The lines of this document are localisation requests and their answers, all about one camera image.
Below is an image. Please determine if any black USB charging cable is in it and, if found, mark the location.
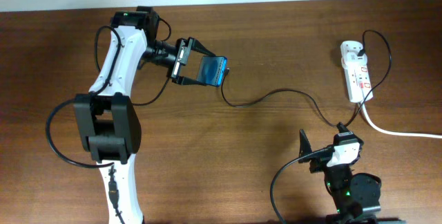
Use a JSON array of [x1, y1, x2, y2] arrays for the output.
[[220, 29, 393, 129]]

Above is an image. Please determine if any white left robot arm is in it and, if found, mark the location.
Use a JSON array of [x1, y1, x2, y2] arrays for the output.
[[74, 6, 227, 223]]

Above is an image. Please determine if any white power strip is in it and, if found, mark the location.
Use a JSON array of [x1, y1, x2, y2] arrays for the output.
[[340, 40, 374, 103]]

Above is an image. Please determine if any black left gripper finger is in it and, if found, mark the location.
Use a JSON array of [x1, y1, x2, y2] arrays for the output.
[[188, 37, 216, 57], [179, 76, 206, 86]]

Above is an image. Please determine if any blue smartphone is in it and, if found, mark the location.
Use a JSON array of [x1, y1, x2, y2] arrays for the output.
[[196, 56, 228, 87]]

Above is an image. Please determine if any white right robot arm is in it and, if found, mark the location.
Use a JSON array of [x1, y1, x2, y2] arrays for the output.
[[299, 123, 382, 223]]

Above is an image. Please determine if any white USB charger adapter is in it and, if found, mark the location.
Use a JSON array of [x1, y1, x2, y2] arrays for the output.
[[340, 41, 367, 69]]

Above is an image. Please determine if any white power strip cord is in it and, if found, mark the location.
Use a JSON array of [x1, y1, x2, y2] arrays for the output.
[[358, 88, 442, 140]]

